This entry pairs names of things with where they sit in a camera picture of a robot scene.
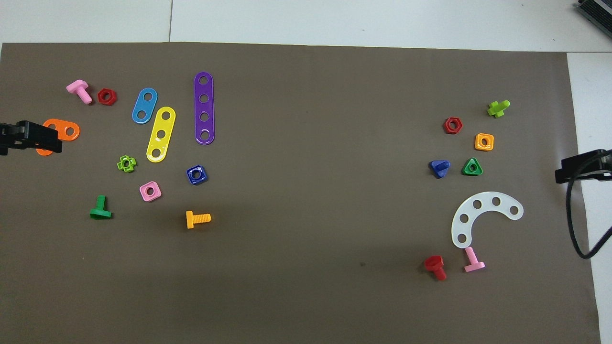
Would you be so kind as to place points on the orange square plastic nut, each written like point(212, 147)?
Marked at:
point(478, 145)

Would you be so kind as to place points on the red hexagonal plastic nut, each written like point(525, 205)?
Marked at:
point(447, 126)
point(101, 97)

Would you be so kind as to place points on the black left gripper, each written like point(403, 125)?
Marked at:
point(7, 134)

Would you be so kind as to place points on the orange plastic screw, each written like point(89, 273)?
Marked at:
point(190, 220)

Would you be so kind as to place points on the blue square plastic nut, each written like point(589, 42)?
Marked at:
point(203, 179)

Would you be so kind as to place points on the lime cross-head plastic screw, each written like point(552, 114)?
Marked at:
point(497, 110)

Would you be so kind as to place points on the purple four-hole plastic plate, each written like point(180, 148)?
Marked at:
point(204, 107)

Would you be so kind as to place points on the pink square plastic nut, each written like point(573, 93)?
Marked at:
point(156, 196)

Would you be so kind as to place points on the pink square-head plastic screw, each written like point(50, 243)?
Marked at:
point(471, 255)
point(78, 87)

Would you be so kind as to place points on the red hex-head plastic screw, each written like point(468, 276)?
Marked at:
point(433, 263)

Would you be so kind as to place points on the orange angled three-hole plate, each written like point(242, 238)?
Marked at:
point(61, 124)

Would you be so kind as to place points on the white curved five-hole plate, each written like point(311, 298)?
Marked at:
point(486, 203)

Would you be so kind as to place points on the green triangular plastic nut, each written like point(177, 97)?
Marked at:
point(466, 171)

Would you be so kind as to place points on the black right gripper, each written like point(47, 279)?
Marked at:
point(608, 167)

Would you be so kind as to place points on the brown paper table mat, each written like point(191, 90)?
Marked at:
point(306, 200)

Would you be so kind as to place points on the green cross-shaped plastic nut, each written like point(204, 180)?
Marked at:
point(119, 165)

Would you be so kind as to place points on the dark green plastic screw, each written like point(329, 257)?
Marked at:
point(100, 203)

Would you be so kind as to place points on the yellow three-hole plastic plate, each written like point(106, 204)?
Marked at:
point(163, 125)

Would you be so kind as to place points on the blue two-hole plastic plate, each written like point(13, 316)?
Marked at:
point(144, 106)

